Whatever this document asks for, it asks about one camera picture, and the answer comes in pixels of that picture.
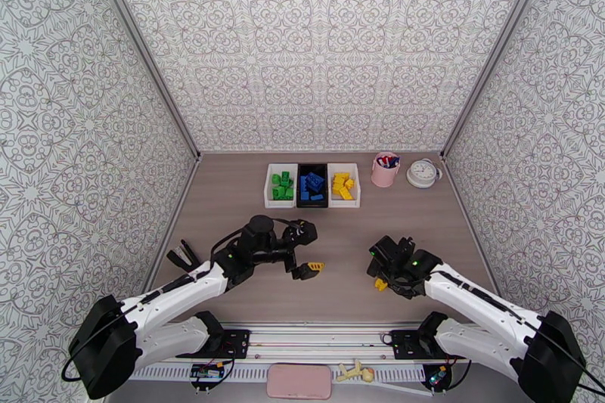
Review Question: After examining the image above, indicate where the white bin with green bricks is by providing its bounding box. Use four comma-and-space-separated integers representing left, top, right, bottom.
262, 163, 299, 209

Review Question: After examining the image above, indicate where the black bin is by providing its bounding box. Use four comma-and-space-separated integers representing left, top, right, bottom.
296, 162, 330, 209

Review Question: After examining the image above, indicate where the white bin with yellow bricks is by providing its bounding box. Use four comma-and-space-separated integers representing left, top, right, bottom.
327, 162, 361, 207

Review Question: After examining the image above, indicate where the white alarm clock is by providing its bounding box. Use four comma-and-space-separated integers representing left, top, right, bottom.
405, 158, 444, 190

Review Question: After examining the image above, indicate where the pink bucket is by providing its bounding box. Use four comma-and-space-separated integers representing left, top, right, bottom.
370, 152, 402, 188

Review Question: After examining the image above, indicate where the small circuit board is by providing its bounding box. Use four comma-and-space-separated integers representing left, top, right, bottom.
190, 364, 226, 380
423, 364, 449, 389

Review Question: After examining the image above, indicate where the wooden toy figure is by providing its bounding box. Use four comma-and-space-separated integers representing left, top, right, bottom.
335, 358, 376, 385

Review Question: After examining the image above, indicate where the pink case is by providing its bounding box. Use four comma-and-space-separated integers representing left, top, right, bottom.
265, 364, 334, 401

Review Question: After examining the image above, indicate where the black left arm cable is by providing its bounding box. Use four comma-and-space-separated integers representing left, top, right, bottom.
60, 219, 303, 384

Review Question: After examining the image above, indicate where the aluminium mounting rail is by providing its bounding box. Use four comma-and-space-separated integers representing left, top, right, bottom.
110, 321, 545, 367

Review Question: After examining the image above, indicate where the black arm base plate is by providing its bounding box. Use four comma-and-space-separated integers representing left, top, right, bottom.
188, 328, 250, 361
390, 328, 470, 361

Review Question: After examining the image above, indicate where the table side rail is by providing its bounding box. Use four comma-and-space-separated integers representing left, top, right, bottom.
442, 154, 517, 324
139, 154, 203, 308

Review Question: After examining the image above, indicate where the white slotted cable duct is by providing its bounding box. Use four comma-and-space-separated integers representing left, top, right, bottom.
127, 364, 429, 383

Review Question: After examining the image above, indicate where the aluminium frame post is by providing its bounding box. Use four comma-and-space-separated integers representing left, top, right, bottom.
84, 0, 203, 161
440, 0, 553, 160

